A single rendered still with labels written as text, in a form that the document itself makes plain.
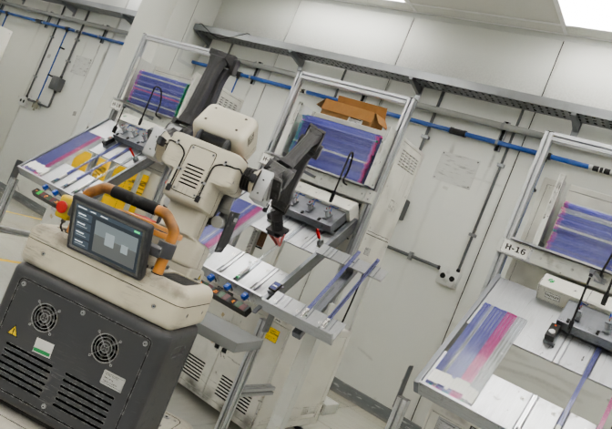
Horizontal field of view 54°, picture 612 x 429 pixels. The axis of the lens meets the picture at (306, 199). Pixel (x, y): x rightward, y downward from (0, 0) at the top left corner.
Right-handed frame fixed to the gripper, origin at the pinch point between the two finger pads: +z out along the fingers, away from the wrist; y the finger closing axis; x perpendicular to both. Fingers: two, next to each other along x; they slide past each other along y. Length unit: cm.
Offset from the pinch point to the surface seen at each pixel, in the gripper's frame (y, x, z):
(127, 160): 133, -10, -3
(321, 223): -11.4, -19.8, -6.0
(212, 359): 17, 37, 58
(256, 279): -7.3, 24.3, 2.9
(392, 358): -11, -99, 151
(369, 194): -24, -45, -15
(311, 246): -14.3, -8.4, 0.2
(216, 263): 16.6, 26.8, 3.0
